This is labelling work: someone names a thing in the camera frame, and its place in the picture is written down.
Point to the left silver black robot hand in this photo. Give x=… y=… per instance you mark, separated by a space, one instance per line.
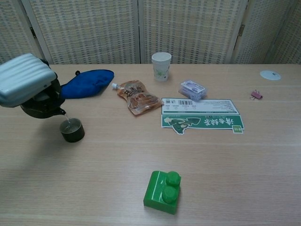
x=23 y=77

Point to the black teapot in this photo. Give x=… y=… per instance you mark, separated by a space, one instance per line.
x=40 y=113

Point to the dark green tea cup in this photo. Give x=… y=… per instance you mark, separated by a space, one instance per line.
x=73 y=136

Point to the blue cloth pot holder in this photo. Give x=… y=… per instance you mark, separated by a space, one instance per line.
x=87 y=84

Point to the woven folding screen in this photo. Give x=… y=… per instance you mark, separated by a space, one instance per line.
x=94 y=28

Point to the orange spouted snack pouch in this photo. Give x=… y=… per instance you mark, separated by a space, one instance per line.
x=138 y=99

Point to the white paper cup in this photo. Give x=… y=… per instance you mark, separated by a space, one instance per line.
x=161 y=68

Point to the small clear plastic packet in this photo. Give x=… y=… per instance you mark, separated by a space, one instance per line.
x=192 y=90

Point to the green toy brick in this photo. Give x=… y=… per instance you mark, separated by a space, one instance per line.
x=157 y=193

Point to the green white flattened carton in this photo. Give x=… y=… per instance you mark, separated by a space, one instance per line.
x=202 y=122

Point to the pink binder clip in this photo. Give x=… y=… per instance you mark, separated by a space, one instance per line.
x=257 y=94

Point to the white round disc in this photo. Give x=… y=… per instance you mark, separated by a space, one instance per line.
x=268 y=75

